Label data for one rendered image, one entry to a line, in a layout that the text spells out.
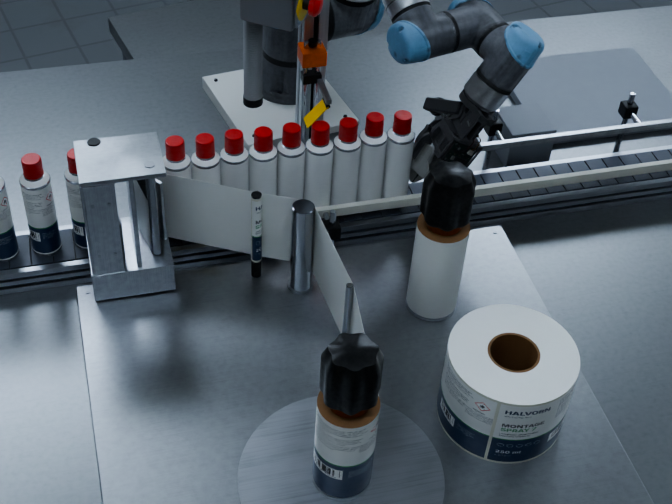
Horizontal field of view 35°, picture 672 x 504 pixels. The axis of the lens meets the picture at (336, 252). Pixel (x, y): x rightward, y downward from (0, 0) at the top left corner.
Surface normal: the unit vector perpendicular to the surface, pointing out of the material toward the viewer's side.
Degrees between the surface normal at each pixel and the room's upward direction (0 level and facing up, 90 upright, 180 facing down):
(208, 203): 90
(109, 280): 90
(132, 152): 0
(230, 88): 3
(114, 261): 90
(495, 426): 90
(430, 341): 0
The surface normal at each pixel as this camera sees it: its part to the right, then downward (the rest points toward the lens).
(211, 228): -0.24, 0.66
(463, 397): -0.76, 0.42
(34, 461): 0.05, -0.72
